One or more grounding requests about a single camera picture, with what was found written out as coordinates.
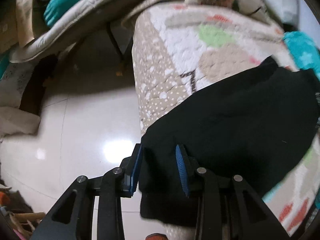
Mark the black pants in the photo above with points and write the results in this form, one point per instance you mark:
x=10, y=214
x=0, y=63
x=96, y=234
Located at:
x=258, y=124

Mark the beige padded cushion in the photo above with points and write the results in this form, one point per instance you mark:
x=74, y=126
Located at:
x=82, y=19

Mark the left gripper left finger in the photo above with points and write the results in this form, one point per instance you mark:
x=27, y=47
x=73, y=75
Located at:
x=72, y=215

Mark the patterned quilted bedspread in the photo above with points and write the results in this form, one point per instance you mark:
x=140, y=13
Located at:
x=179, y=49

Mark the teal star fleece blanket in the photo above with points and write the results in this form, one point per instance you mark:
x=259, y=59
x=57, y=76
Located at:
x=303, y=50

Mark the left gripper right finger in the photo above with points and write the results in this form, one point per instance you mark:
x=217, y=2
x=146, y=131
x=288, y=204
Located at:
x=218, y=203

